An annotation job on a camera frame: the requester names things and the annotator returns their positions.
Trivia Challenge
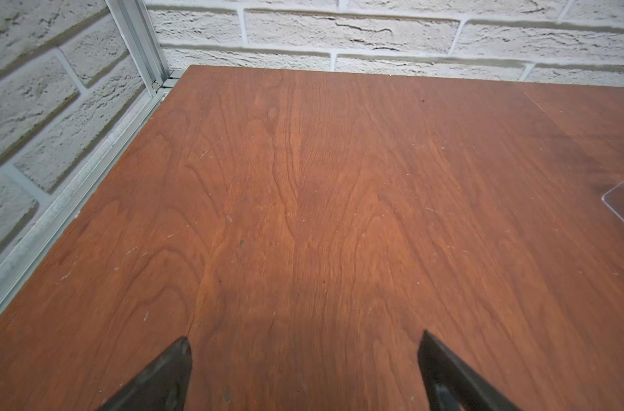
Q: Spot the aluminium left frame rail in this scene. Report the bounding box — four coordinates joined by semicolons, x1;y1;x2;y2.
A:
0;1;171;315

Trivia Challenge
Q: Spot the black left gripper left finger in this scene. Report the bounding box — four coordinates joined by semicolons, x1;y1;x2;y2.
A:
98;337;193;411

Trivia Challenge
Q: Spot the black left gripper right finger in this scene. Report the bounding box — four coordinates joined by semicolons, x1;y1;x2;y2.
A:
417;331;518;411

